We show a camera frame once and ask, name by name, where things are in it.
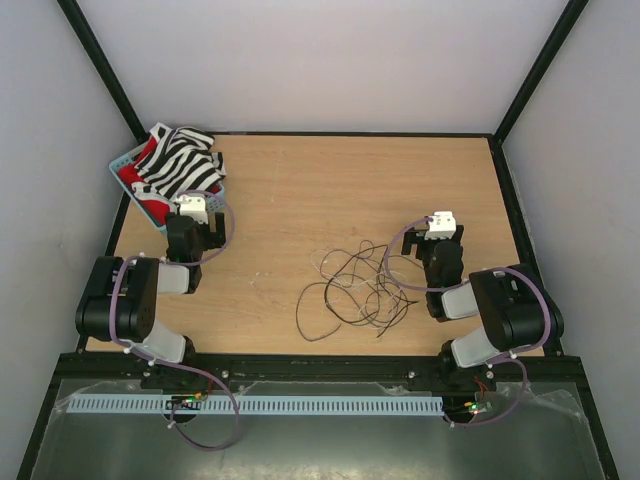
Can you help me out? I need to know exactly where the wire bundle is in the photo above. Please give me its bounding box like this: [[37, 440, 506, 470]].
[[309, 239, 426, 339]]

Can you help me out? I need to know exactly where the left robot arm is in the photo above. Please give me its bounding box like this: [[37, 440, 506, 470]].
[[75, 212, 226, 388]]

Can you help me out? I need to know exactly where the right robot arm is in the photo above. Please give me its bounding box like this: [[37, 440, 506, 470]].
[[401, 222, 564, 389]]

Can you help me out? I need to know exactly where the red cloth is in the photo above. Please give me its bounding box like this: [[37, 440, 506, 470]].
[[116, 138, 172, 226]]

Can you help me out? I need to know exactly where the light blue plastic basket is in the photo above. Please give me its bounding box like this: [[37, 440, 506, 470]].
[[109, 145, 226, 231]]

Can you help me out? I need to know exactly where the zebra striped cloth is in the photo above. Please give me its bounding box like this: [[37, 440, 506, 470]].
[[132, 123, 227, 202]]

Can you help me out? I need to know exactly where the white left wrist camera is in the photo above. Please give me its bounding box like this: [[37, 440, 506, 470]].
[[176, 194, 209, 225]]

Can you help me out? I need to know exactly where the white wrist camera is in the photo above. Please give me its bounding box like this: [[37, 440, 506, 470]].
[[424, 211, 457, 240], [176, 194, 209, 225]]

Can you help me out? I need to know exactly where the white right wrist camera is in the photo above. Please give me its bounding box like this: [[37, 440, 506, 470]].
[[424, 211, 457, 240]]

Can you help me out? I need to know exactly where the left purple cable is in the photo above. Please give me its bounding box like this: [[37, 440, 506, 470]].
[[110, 191, 241, 452]]

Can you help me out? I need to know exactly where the purple cable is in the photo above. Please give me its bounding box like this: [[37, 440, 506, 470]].
[[110, 191, 241, 452], [383, 215, 564, 430]]

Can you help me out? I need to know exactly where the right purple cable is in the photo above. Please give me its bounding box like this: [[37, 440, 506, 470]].
[[383, 215, 564, 430]]

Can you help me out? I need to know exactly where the light blue slotted cable duct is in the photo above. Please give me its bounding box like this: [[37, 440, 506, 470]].
[[66, 394, 443, 417]]

